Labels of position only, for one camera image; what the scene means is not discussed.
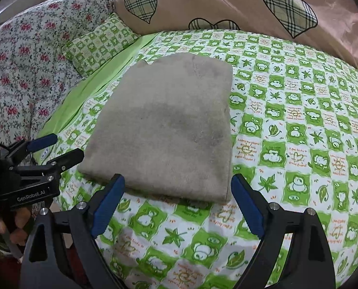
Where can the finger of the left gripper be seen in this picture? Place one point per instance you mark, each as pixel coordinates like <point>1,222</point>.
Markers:
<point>68,160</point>
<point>21,149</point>

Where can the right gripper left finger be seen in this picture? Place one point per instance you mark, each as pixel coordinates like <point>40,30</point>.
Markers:
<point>61,251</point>

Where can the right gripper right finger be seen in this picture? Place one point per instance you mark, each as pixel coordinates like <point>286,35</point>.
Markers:
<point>308,263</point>

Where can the beige knit sweater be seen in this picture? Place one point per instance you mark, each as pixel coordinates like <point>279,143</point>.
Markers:
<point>166,129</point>

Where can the left hand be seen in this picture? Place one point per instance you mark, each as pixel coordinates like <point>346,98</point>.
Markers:
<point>15,226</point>

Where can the floral quilt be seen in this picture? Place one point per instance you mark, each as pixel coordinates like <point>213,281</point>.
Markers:
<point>35,76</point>

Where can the small green patterned pillow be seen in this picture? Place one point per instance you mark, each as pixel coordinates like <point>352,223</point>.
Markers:
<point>92,50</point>

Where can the pink heart-print duvet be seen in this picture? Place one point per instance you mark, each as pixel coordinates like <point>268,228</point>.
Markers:
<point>327,25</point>

